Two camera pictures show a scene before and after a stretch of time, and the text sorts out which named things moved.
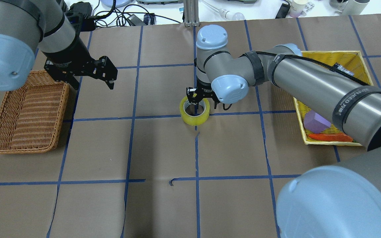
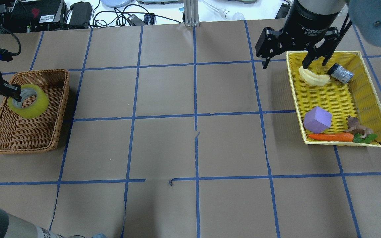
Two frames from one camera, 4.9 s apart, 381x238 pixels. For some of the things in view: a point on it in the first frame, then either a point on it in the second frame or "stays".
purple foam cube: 315,123 stays
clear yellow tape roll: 196,120 → 38,107
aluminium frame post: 191,11 stays
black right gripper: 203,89 → 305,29
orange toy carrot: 330,137 stays
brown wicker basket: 28,120 stays
